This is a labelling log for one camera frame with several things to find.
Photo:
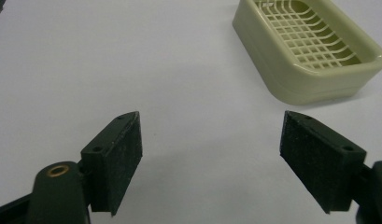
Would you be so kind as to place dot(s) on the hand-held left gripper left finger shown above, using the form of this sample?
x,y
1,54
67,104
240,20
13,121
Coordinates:
x,y
114,161

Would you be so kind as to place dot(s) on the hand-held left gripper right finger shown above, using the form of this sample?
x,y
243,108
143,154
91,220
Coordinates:
x,y
319,158

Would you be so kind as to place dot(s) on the pale green soap dish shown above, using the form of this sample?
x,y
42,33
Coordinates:
x,y
304,59

